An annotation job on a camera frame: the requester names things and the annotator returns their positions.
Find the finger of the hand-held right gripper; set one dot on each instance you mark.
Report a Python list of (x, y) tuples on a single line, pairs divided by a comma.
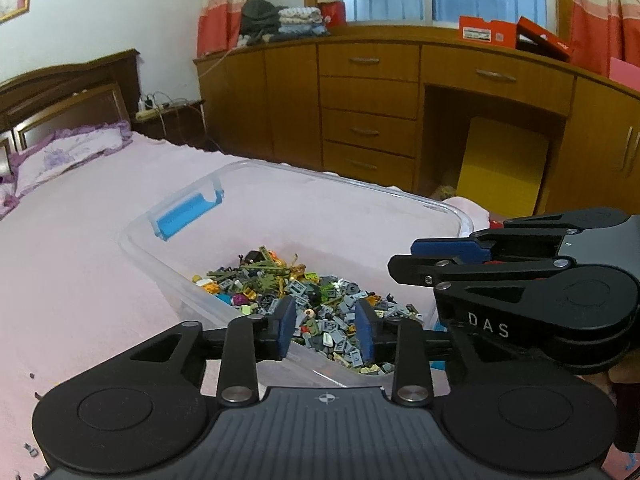
[(445, 249), (450, 270)]

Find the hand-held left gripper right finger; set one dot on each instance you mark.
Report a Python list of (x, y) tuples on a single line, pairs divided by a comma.
[(367, 335)]

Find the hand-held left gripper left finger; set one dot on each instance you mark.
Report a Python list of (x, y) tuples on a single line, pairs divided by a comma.
[(285, 330)]

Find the heap of colourful toy bricks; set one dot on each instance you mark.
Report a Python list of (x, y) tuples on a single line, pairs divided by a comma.
[(320, 305)]

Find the clear plastic storage bin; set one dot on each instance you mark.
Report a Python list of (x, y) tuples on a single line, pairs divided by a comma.
[(310, 210)]

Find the small toy bricks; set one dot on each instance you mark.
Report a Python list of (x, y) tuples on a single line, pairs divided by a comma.
[(31, 450)]

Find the person's right hand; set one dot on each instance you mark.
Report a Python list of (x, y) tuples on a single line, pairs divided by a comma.
[(625, 375)]

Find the red cloth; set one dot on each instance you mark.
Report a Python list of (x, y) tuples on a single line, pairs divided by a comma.
[(495, 224)]

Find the yellow board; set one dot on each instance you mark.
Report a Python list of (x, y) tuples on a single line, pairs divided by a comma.
[(500, 170)]

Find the wooden dresser cabinet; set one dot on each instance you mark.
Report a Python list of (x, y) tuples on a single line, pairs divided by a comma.
[(370, 95)]

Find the orange shoe box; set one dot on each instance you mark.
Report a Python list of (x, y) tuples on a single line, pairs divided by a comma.
[(545, 40), (487, 32)]

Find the pink bed sheet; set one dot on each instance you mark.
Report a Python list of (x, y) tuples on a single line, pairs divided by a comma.
[(75, 260)]

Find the dark wooden nightstand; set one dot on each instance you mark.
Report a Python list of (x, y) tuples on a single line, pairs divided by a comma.
[(175, 125)]

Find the pink box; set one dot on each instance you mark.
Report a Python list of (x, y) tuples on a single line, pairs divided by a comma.
[(625, 75)]

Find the white power strip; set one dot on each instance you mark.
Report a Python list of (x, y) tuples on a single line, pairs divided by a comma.
[(147, 114)]

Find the red box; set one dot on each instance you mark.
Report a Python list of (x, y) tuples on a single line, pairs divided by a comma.
[(334, 12)]

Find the white and red curtain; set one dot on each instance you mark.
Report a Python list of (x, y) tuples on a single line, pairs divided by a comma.
[(600, 20), (220, 20)]

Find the purple embroidered pillow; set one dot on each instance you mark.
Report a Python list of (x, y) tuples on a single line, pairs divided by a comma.
[(65, 155)]

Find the stack of folded clothes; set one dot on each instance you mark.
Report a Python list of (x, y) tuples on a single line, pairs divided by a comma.
[(280, 20)]

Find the white purple-frilled pillow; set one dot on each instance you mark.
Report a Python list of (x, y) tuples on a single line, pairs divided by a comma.
[(7, 195)]

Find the dark wooden headboard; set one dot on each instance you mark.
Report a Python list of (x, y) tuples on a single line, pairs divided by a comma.
[(60, 110)]

